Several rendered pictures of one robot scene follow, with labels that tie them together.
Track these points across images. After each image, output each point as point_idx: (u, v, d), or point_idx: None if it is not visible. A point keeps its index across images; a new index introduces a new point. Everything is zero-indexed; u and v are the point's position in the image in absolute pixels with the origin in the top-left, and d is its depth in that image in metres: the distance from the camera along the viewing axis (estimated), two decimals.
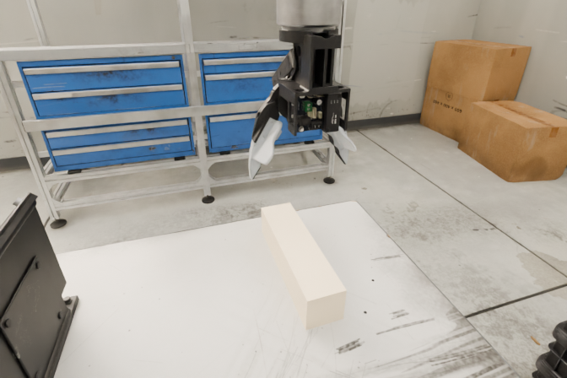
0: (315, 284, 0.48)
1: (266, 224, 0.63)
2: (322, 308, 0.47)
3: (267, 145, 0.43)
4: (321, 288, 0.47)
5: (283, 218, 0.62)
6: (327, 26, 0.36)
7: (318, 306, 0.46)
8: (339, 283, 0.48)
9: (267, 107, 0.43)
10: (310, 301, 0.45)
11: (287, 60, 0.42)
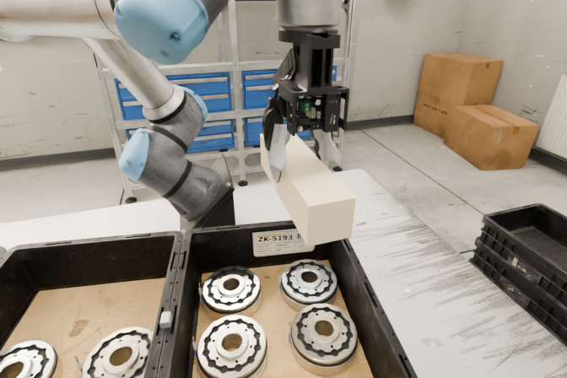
0: (319, 192, 0.41)
1: (265, 149, 0.56)
2: (326, 218, 0.40)
3: (280, 151, 0.44)
4: (326, 196, 0.40)
5: None
6: (326, 26, 0.36)
7: (321, 215, 0.39)
8: (347, 191, 0.41)
9: (268, 116, 0.44)
10: (312, 207, 0.38)
11: (287, 60, 0.42)
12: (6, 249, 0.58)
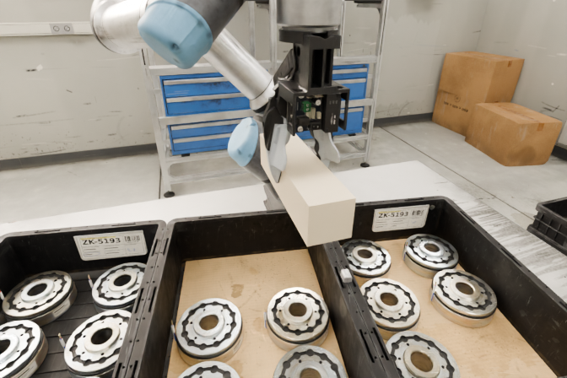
0: (319, 192, 0.41)
1: (265, 149, 0.56)
2: (326, 218, 0.40)
3: (280, 151, 0.44)
4: (326, 197, 0.40)
5: None
6: (326, 26, 0.36)
7: (321, 215, 0.39)
8: (347, 191, 0.41)
9: (268, 116, 0.43)
10: (312, 207, 0.38)
11: (287, 60, 0.42)
12: (164, 222, 0.65)
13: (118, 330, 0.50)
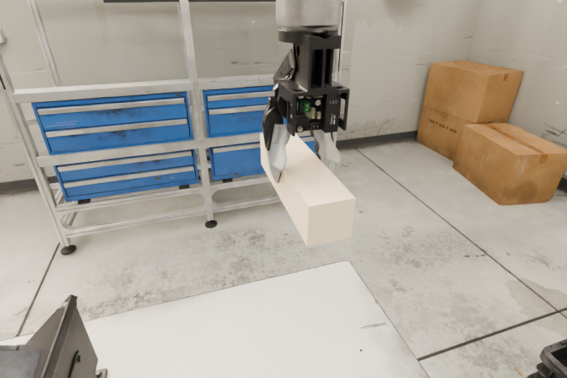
0: (319, 192, 0.41)
1: (265, 149, 0.56)
2: (326, 218, 0.40)
3: (280, 151, 0.44)
4: (326, 197, 0.40)
5: None
6: (326, 26, 0.36)
7: (321, 215, 0.39)
8: (347, 191, 0.41)
9: (268, 116, 0.43)
10: (311, 207, 0.38)
11: (287, 60, 0.42)
12: None
13: None
